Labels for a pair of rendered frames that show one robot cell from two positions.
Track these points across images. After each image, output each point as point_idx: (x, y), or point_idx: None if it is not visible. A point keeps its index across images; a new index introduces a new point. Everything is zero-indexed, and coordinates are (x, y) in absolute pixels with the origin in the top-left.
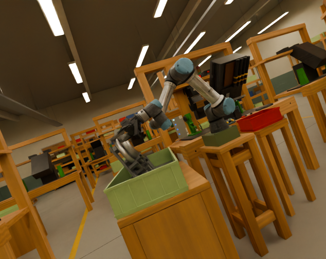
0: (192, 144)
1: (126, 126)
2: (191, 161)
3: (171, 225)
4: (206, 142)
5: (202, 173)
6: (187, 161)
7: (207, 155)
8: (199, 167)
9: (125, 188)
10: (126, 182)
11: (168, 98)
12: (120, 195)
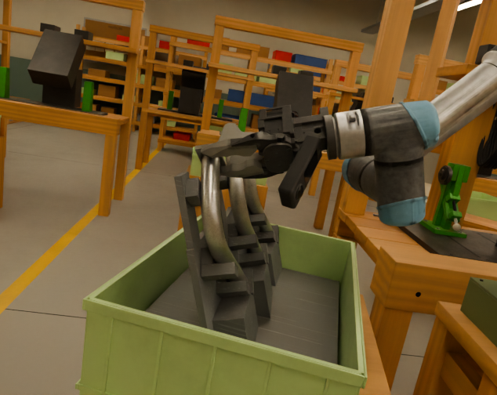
0: (422, 272)
1: (271, 138)
2: (387, 311)
3: None
4: (476, 307)
5: (392, 359)
6: (375, 299)
7: (448, 341)
8: (397, 340)
9: (150, 337)
10: (162, 324)
11: (466, 117)
12: (124, 345)
